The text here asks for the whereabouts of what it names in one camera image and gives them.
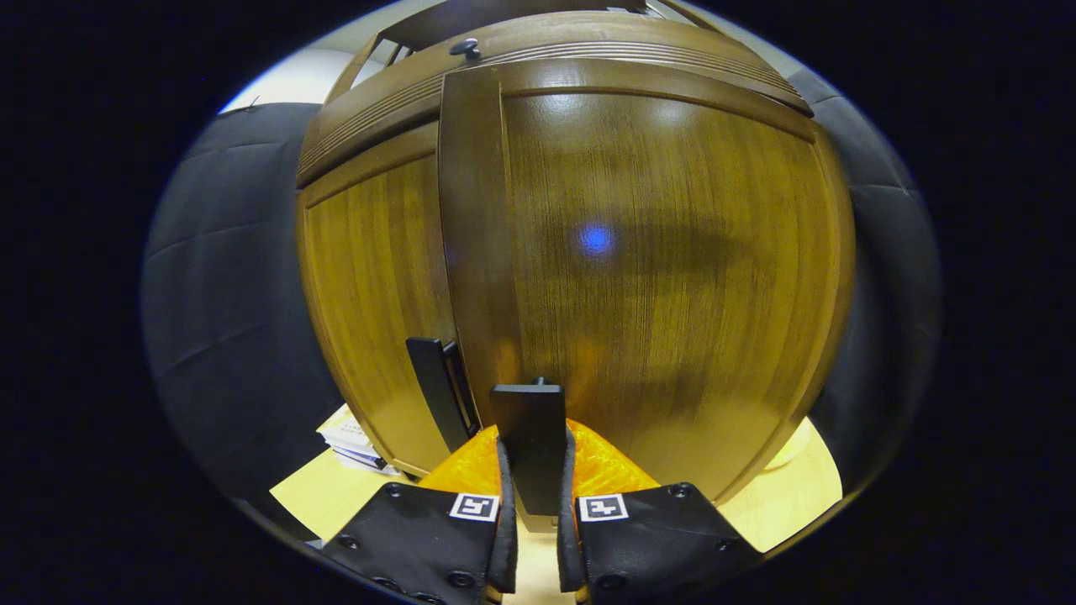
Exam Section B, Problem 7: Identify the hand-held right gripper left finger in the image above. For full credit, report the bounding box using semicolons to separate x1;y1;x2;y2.
322;424;519;605

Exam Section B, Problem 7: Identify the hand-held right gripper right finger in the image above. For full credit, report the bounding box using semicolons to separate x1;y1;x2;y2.
556;420;764;605

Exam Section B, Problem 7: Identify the wooden shoe cabinet door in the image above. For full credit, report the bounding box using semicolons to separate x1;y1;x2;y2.
437;57;857;515
296;122;484;480

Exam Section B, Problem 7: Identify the wooden double-door shoe cabinet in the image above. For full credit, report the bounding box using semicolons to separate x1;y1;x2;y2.
294;0;815;190

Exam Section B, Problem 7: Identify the stack of booklets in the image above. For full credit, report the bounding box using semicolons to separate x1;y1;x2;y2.
317;406;404;476

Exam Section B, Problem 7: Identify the black backdrop cloth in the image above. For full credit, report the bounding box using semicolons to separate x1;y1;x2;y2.
141;67;942;539

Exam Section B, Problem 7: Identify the wooden drawer with black knob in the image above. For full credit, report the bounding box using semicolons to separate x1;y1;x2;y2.
296;10;815;190

